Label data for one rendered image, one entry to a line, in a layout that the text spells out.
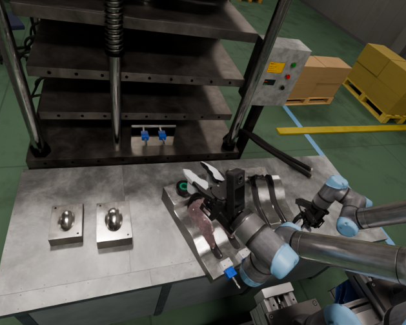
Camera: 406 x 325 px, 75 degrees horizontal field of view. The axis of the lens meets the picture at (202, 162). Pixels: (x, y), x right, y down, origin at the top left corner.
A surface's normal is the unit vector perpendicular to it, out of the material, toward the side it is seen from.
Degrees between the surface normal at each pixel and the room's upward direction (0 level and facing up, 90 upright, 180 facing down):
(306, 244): 62
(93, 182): 0
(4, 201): 0
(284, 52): 90
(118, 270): 0
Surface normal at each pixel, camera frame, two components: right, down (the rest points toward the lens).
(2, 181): 0.22, -0.67
